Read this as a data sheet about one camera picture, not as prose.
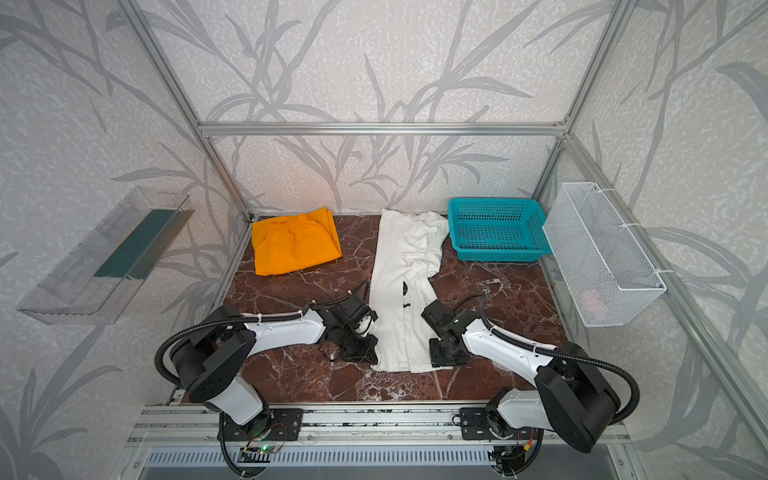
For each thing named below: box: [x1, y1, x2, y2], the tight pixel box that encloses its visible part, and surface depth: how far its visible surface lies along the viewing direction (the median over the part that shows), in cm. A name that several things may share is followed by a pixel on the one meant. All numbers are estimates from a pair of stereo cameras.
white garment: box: [367, 209, 450, 373], surface depth 101 cm
